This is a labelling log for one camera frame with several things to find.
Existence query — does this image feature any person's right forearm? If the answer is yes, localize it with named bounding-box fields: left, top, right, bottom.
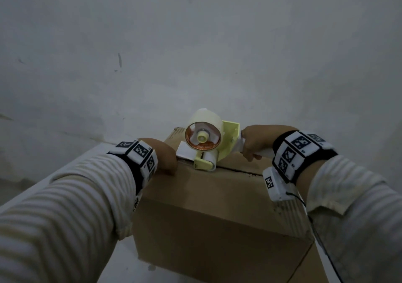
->
left=295, top=156, right=402, bottom=283

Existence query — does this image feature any person's right hand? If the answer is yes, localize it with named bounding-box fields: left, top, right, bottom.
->
left=240, top=125, right=299, bottom=163

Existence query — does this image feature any brown cardboard box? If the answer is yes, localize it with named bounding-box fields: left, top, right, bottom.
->
left=132, top=127, right=329, bottom=283

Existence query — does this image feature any wrist marker tracker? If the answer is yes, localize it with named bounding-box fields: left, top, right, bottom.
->
left=262, top=130, right=339, bottom=202
left=107, top=139, right=159, bottom=213

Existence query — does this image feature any left wrist marker tracker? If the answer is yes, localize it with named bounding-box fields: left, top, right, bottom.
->
left=107, top=139, right=159, bottom=213

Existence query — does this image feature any right wrist marker tracker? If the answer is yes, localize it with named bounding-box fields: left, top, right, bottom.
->
left=262, top=130, right=339, bottom=202

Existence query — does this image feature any clear packing tape roll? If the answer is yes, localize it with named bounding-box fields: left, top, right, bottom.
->
left=184, top=108, right=224, bottom=152

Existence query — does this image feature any thin black cable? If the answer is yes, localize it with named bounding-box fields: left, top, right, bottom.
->
left=285, top=192, right=343, bottom=283

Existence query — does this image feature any person's left forearm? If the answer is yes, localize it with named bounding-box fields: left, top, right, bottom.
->
left=0, top=153, right=142, bottom=283

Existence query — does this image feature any person's left hand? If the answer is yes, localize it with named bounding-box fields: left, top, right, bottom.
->
left=147, top=138, right=178, bottom=176

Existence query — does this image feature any pale yellow tape dispenser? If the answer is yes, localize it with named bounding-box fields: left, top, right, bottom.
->
left=175, top=120, right=249, bottom=171

